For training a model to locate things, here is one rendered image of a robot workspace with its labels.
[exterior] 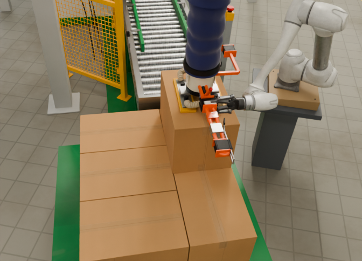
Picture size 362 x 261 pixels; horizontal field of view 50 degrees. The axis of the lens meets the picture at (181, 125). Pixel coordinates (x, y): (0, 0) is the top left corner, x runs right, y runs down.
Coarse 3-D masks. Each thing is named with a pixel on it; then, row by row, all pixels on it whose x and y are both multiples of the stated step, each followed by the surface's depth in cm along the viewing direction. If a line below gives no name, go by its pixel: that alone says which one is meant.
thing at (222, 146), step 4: (216, 140) 198; (220, 140) 198; (224, 140) 199; (212, 144) 201; (216, 144) 196; (220, 144) 197; (224, 144) 197; (228, 144) 197; (216, 148) 198; (220, 148) 194; (224, 148) 194; (228, 148) 195; (216, 152) 194; (220, 152) 194; (224, 152) 195; (216, 156) 196; (220, 156) 196
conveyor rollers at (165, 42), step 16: (128, 0) 436; (144, 0) 439; (160, 0) 442; (144, 16) 413; (160, 16) 416; (176, 16) 414; (144, 32) 386; (160, 32) 389; (176, 32) 392; (144, 48) 366; (160, 48) 370; (176, 48) 366; (144, 64) 347; (160, 64) 350; (176, 64) 345; (144, 80) 326; (160, 80) 329
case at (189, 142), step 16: (176, 96) 248; (160, 112) 293; (176, 112) 236; (192, 112) 237; (176, 128) 226; (192, 128) 227; (208, 128) 229; (176, 144) 233; (192, 144) 236; (208, 144) 238; (176, 160) 244; (192, 160) 246; (208, 160) 249; (224, 160) 252
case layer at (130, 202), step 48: (96, 144) 268; (144, 144) 271; (96, 192) 238; (144, 192) 240; (192, 192) 242; (240, 192) 244; (96, 240) 214; (144, 240) 215; (192, 240) 217; (240, 240) 220
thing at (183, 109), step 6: (174, 78) 258; (174, 84) 255; (180, 84) 251; (180, 96) 244; (186, 96) 240; (192, 96) 246; (180, 102) 240; (180, 108) 236; (186, 108) 236; (192, 108) 237
